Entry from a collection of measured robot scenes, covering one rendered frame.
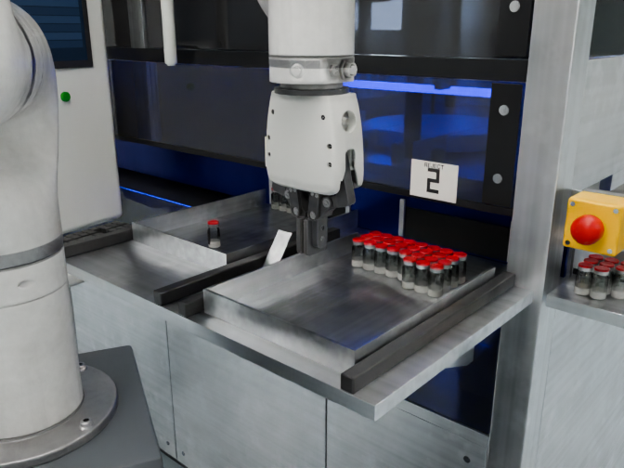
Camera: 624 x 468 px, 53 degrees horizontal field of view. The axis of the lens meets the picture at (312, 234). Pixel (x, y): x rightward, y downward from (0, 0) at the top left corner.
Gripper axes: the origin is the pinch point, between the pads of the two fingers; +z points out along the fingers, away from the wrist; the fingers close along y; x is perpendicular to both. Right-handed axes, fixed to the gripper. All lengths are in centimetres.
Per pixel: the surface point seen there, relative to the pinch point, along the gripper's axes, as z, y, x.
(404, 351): 14.8, -7.4, -7.9
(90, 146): 5, 92, -26
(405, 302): 15.9, 1.5, -21.7
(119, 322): 60, 108, -38
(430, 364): 16.1, -10.1, -9.3
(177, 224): 15, 54, -22
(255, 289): 15.4, 20.2, -10.4
